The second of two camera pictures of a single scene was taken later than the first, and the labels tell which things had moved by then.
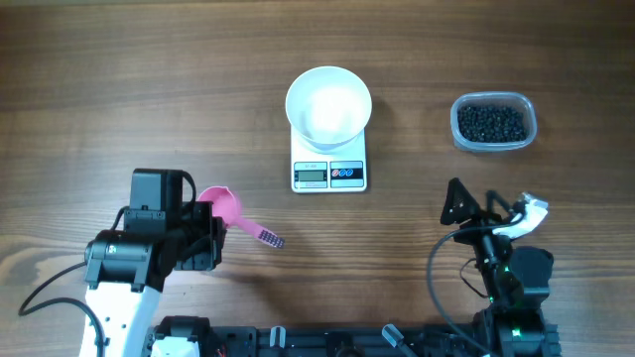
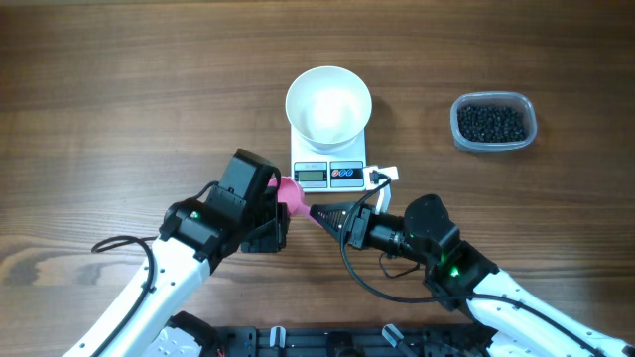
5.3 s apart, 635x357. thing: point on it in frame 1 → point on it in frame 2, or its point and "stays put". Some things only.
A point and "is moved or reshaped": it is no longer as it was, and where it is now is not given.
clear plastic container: [492, 121] stays put
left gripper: [209, 256] → [275, 240]
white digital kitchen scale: [338, 172] stays put
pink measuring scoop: [226, 205] is moved or reshaped
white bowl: [329, 106] stays put
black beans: [490, 124] stays put
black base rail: [541, 340] stays put
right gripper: [469, 209] → [323, 210]
